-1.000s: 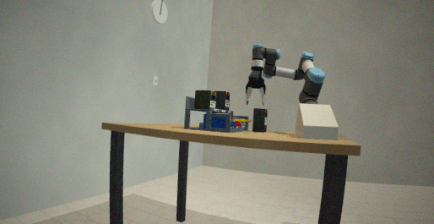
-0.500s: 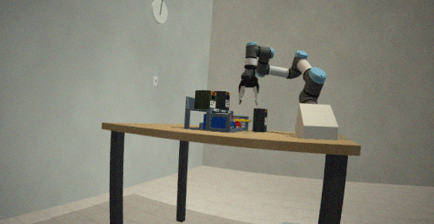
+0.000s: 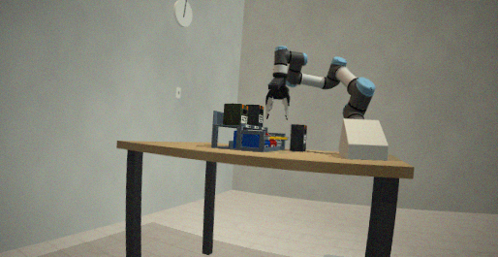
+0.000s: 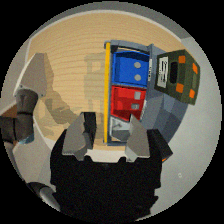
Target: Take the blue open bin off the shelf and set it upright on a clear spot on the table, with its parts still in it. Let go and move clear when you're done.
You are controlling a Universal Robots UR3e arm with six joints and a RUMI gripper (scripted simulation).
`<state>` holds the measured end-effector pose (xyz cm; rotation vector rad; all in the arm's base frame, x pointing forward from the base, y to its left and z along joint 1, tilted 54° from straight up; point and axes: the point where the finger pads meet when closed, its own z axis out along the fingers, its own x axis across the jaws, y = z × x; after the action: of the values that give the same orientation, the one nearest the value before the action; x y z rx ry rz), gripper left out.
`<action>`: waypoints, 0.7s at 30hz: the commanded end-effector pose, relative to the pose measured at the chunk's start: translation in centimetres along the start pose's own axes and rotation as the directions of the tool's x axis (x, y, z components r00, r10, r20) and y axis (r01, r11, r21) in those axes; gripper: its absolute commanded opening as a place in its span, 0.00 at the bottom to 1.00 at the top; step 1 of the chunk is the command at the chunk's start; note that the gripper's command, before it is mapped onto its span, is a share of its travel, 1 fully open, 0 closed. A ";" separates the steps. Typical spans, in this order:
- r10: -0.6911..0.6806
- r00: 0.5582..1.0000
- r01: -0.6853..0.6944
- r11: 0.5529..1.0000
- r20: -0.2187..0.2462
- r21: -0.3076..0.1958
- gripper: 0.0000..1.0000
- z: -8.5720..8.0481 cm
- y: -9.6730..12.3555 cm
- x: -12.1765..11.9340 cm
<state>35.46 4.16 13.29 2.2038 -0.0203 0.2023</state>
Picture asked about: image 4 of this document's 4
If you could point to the grey round disc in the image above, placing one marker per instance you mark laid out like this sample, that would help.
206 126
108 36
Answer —
137 65
137 77

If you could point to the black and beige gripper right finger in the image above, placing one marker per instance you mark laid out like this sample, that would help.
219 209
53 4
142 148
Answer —
142 149

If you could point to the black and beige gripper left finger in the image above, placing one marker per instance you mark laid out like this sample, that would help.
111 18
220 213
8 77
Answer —
70 146

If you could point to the grey open bin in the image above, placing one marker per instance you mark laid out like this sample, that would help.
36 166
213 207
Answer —
123 133

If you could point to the red open bin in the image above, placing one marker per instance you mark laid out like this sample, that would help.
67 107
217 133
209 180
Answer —
123 100

